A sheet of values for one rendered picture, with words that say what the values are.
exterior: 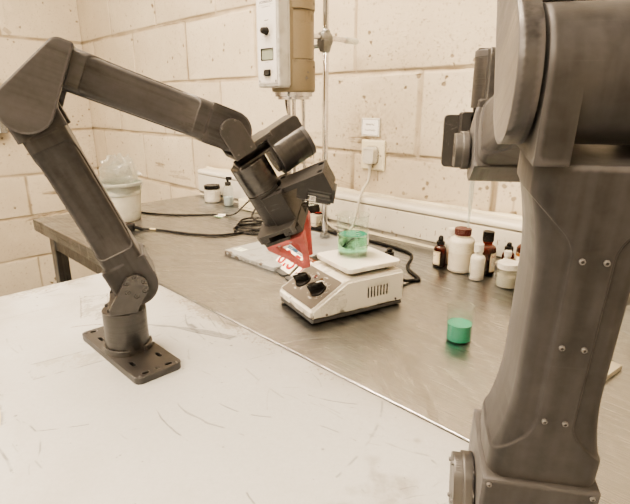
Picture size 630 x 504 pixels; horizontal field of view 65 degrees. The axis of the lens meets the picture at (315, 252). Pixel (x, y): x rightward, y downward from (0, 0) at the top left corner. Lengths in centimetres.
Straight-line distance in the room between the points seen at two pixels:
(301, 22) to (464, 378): 83
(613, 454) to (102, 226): 68
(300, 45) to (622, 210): 100
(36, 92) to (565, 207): 60
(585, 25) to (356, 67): 128
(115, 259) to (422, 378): 46
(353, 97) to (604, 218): 128
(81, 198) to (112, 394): 26
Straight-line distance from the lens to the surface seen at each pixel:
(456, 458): 38
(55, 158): 72
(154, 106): 71
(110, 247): 73
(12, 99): 70
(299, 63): 119
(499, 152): 44
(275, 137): 75
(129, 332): 78
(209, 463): 58
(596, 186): 26
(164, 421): 65
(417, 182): 138
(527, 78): 23
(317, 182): 73
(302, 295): 89
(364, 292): 89
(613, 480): 63
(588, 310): 28
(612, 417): 73
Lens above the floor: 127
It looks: 17 degrees down
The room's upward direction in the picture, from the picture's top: straight up
